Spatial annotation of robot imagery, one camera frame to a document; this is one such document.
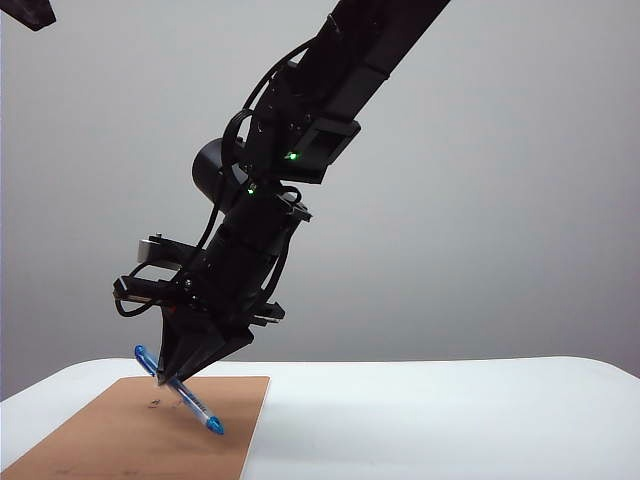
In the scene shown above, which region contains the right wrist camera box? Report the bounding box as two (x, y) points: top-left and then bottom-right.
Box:
(136, 231), (195, 274)

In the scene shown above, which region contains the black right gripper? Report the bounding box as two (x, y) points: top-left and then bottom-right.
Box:
(112, 184), (314, 388)

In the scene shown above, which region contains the blue transparent ballpoint pen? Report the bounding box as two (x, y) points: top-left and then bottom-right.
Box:
(134, 344), (226, 436)

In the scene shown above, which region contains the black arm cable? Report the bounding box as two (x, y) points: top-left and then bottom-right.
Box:
(196, 34), (331, 251)

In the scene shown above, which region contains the black camera cable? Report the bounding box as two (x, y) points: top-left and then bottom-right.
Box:
(114, 261), (162, 319)

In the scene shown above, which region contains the brown kraft paper notebook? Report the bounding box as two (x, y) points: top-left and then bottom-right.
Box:
(0, 375), (271, 480)

